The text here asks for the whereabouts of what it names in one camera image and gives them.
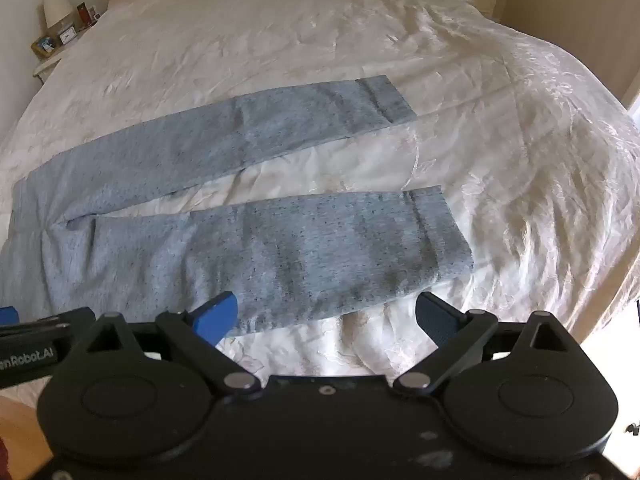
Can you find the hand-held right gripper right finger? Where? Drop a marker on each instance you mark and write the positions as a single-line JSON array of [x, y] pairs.
[[436, 318]]

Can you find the bed with white bedspread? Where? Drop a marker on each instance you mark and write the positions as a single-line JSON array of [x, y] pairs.
[[300, 35]]

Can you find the small white clock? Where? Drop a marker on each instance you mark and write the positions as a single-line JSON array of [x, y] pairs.
[[67, 34]]

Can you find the white table lamp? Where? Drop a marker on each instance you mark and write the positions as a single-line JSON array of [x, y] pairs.
[[56, 7]]

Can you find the wooden photo frame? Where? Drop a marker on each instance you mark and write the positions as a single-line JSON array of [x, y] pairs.
[[44, 45]]

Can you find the small red box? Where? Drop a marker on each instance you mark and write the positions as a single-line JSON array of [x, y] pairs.
[[84, 14]]

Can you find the white nightstand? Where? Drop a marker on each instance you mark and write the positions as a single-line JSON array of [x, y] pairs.
[[50, 67]]

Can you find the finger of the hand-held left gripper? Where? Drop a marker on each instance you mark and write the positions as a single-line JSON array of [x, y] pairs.
[[50, 322]]

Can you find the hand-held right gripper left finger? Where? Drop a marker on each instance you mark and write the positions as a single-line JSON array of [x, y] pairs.
[[216, 316]]

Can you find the grey pants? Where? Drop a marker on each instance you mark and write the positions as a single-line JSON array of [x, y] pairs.
[[300, 255]]

